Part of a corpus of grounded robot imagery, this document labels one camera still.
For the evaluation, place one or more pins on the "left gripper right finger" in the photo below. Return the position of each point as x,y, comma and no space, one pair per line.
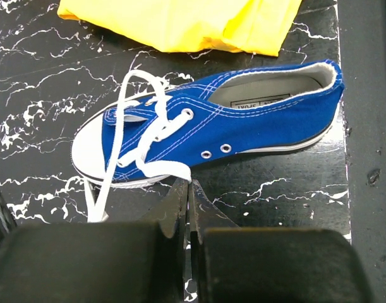
270,264

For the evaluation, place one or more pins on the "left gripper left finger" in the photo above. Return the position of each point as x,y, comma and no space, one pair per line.
138,261

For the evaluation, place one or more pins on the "blue sneaker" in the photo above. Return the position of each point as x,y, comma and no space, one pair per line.
266,110

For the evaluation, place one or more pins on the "white shoelace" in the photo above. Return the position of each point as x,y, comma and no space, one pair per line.
159,129

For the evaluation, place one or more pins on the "black marble pattern mat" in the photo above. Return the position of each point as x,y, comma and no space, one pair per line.
54,74

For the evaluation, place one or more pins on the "yellow folded cloth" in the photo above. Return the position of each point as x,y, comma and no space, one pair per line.
258,27

